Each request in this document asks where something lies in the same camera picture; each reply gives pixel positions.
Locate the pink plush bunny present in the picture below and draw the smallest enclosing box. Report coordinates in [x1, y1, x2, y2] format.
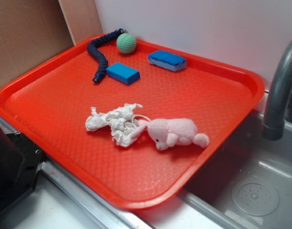
[130, 118, 210, 151]

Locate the crumpled white paper towel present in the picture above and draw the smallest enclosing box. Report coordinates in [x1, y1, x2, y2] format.
[85, 103, 143, 147]

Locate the blue rectangular block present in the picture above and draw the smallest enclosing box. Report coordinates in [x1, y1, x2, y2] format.
[106, 62, 140, 85]

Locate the blue sponge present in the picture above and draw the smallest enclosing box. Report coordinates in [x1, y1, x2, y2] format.
[147, 50, 187, 72]

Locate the green textured ball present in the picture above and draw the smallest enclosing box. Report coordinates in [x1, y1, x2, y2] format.
[116, 33, 137, 54]

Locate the grey toy sink basin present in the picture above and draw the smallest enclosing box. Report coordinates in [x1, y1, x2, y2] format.
[179, 111, 292, 229]

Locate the grey toy faucet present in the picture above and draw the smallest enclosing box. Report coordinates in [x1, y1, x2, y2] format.
[261, 40, 292, 141]

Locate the brown cardboard panel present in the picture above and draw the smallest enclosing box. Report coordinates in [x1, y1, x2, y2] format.
[0, 0, 102, 88]

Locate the navy braided rope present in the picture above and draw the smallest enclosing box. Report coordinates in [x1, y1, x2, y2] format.
[86, 28, 125, 84]

